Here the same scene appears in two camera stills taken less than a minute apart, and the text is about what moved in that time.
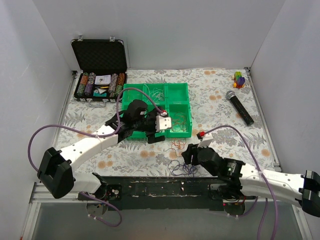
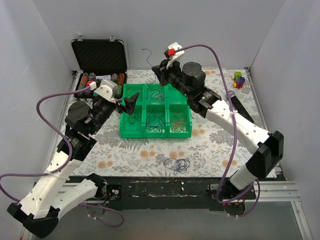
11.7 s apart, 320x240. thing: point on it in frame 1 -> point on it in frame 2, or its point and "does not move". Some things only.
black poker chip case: [102, 70] does not move
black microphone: [231, 95] does not move
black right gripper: [191, 155] -> [163, 73]
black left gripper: [153, 125] -> [119, 107]
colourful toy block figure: [239, 80] does not move
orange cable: [179, 122] does not move
